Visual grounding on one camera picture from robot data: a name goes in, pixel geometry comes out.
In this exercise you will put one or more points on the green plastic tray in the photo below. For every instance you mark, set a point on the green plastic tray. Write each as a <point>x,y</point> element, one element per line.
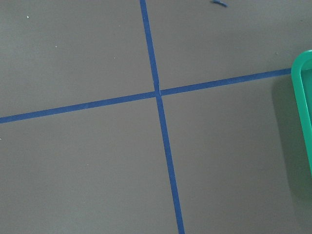
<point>301,73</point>

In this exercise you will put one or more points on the blue tape scrap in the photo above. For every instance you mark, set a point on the blue tape scrap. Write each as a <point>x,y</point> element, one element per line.
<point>219,2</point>

